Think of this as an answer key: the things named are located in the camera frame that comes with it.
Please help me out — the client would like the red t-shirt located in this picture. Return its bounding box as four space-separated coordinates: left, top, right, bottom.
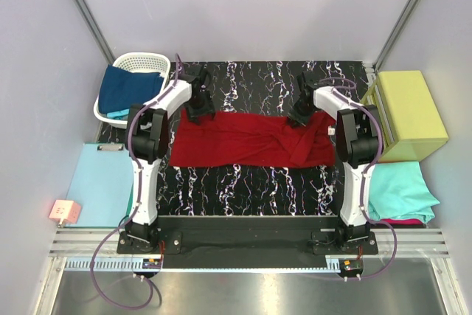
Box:
170 111 336 168

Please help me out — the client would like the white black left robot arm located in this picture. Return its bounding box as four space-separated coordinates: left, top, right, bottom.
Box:
124 63 215 253

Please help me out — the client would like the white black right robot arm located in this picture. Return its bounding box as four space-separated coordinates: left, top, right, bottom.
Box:
288 72 383 254

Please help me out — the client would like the white plastic laundry basket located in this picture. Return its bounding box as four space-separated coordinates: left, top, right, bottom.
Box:
93 52 170 129

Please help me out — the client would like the light blue t-shirt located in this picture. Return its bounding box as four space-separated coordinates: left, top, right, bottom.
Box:
105 109 130 121

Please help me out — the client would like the navy blue t-shirt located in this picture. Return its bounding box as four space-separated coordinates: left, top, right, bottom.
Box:
98 65 164 114

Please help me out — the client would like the yellow drawer box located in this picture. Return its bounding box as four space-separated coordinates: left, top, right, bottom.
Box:
361 70 449 163

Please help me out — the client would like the green clipboard with paper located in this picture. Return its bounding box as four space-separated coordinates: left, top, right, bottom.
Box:
66 143 133 228

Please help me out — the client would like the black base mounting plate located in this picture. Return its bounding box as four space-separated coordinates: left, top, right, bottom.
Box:
117 216 378 271

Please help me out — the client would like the folded turquoise t-shirt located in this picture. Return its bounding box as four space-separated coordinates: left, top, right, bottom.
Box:
368 162 440 224

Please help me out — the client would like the pink sponge block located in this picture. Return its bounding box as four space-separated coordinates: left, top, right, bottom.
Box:
49 199 82 224

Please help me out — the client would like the folded magenta t-shirt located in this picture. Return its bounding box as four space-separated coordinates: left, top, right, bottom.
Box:
381 218 423 225

